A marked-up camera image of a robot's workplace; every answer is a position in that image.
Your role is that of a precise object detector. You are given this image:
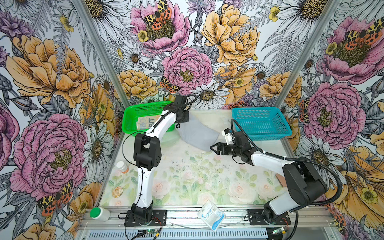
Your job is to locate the white bottle green cap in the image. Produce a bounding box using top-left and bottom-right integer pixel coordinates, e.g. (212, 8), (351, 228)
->
(90, 207), (111, 222)

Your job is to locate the teal plastic basket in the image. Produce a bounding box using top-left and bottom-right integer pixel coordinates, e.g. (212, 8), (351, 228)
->
(232, 107), (293, 141)

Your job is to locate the white blue packet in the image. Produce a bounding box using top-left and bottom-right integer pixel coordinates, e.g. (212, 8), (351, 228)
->
(198, 200), (226, 231)

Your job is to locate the green plastic basket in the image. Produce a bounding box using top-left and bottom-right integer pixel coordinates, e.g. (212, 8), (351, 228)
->
(122, 101), (171, 134)

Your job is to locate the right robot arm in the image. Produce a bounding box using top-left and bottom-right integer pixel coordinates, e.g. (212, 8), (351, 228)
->
(210, 129), (327, 224)

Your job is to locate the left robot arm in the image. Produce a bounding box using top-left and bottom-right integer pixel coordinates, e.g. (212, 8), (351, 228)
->
(131, 96), (192, 225)

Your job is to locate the brown square patch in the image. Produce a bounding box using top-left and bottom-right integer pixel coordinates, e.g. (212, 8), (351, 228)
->
(276, 174), (287, 188)

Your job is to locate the plain grey towel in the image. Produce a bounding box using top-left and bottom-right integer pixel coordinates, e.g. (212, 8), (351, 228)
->
(177, 116), (219, 152)

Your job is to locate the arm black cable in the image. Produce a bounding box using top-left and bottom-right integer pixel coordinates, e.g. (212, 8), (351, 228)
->
(230, 119), (343, 206)
(121, 95), (198, 208)

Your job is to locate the right aluminium frame post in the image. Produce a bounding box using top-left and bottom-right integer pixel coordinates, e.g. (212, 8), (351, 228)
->
(274, 0), (341, 108)

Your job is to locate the aluminium frame post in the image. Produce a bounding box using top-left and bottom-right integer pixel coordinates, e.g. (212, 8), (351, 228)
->
(74, 1), (131, 109)
(274, 0), (341, 108)

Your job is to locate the aluminium front rail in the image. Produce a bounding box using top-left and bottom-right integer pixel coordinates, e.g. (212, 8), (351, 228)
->
(77, 205), (337, 230)

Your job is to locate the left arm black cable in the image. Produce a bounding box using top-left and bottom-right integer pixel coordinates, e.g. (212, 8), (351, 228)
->
(121, 95), (198, 208)

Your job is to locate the grey patterned towel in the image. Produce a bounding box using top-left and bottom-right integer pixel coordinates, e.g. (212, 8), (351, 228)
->
(137, 115), (161, 131)

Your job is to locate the left aluminium frame post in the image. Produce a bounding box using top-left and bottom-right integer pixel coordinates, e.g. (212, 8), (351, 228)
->
(74, 1), (131, 109)

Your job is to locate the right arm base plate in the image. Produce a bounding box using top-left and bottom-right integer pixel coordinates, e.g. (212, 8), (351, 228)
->
(245, 209), (291, 226)

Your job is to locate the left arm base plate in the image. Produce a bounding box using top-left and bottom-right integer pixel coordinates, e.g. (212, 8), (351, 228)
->
(124, 210), (168, 227)

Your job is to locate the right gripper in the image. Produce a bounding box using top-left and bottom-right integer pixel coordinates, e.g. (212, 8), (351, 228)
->
(210, 142), (242, 157)

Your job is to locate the small orange cap bottle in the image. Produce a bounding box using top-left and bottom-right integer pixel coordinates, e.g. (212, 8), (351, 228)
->
(116, 161), (129, 174)

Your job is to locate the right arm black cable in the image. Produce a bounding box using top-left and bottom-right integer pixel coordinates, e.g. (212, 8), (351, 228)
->
(230, 119), (343, 206)

